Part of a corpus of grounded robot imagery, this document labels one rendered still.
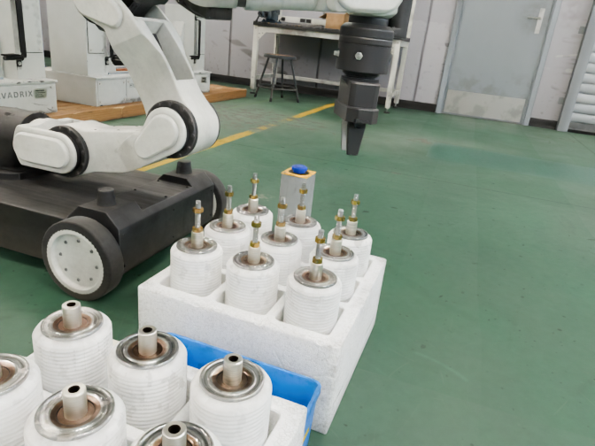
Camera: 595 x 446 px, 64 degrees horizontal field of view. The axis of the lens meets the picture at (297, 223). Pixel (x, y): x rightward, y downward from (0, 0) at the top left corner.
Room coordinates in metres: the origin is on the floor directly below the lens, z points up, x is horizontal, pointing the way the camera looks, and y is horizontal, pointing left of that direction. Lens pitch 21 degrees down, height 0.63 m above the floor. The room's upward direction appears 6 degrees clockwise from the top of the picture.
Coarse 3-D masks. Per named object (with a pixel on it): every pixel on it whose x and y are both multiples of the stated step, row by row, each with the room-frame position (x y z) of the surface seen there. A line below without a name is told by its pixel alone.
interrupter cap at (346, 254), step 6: (324, 246) 0.87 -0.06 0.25; (342, 246) 0.87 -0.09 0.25; (324, 252) 0.84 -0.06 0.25; (342, 252) 0.85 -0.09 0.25; (348, 252) 0.85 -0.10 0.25; (324, 258) 0.81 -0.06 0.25; (330, 258) 0.81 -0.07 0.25; (336, 258) 0.81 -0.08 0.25; (342, 258) 0.82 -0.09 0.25; (348, 258) 0.82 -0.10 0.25
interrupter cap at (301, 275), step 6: (300, 270) 0.75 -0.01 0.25; (306, 270) 0.75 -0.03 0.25; (324, 270) 0.76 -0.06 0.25; (294, 276) 0.72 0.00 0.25; (300, 276) 0.73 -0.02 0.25; (306, 276) 0.73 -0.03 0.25; (324, 276) 0.74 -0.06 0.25; (330, 276) 0.74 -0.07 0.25; (300, 282) 0.70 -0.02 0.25; (306, 282) 0.71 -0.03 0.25; (312, 282) 0.71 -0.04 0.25; (318, 282) 0.71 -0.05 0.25; (324, 282) 0.71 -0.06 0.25; (330, 282) 0.72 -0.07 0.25
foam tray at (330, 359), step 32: (160, 288) 0.76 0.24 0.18; (224, 288) 0.78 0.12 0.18; (160, 320) 0.74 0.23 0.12; (192, 320) 0.72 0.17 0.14; (224, 320) 0.70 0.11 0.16; (256, 320) 0.69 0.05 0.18; (352, 320) 0.72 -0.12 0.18; (256, 352) 0.68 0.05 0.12; (288, 352) 0.66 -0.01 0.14; (320, 352) 0.65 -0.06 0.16; (352, 352) 0.76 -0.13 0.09; (320, 416) 0.64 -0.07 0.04
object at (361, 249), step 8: (328, 240) 0.94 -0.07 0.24; (344, 240) 0.92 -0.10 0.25; (368, 240) 0.94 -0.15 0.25; (352, 248) 0.91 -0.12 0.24; (360, 248) 0.91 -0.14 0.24; (368, 248) 0.93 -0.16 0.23; (360, 256) 0.91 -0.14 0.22; (368, 256) 0.94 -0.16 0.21; (360, 264) 0.92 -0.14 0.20; (360, 272) 0.92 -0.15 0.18
